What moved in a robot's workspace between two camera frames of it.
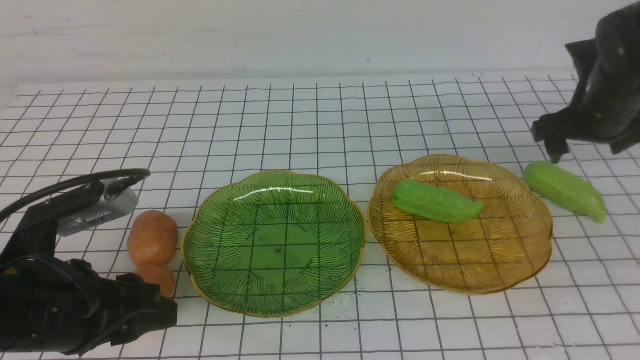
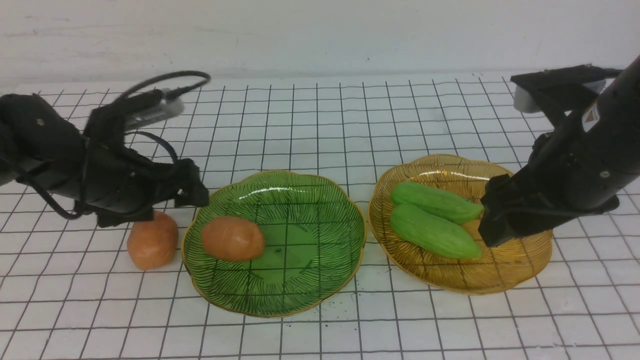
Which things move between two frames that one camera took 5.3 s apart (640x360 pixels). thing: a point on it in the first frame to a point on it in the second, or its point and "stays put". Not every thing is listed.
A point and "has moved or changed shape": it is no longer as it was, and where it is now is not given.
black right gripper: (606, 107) to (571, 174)
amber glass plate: (510, 240) stays put
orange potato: (158, 275) to (232, 239)
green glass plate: (275, 244) stays put
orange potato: (152, 238) stays put
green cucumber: (566, 188) has moved or changed shape
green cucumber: (430, 203) stays put
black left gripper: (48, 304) to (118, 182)
